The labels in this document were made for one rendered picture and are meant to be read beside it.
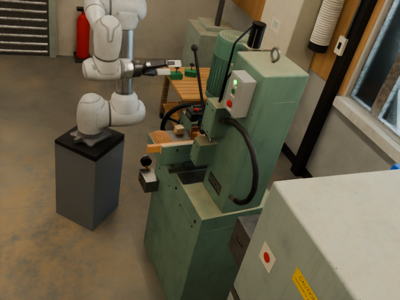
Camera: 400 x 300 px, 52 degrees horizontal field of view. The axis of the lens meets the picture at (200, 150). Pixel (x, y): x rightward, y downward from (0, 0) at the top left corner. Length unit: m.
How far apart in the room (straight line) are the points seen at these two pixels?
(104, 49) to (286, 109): 0.77
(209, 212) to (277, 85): 0.69
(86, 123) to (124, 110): 0.23
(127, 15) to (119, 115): 0.57
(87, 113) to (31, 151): 1.18
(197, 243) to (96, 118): 0.94
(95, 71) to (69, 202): 1.24
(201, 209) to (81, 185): 0.96
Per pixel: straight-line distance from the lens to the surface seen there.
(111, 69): 1.79
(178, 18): 5.15
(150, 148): 2.02
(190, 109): 2.23
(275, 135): 1.75
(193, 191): 2.01
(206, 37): 4.25
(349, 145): 3.31
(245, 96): 1.58
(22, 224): 2.93
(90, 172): 2.52
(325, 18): 3.32
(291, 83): 1.64
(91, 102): 2.40
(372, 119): 3.15
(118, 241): 2.80
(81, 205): 2.74
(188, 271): 2.17
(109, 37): 1.70
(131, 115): 2.44
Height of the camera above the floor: 2.12
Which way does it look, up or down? 35 degrees down
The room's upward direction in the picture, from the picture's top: 13 degrees clockwise
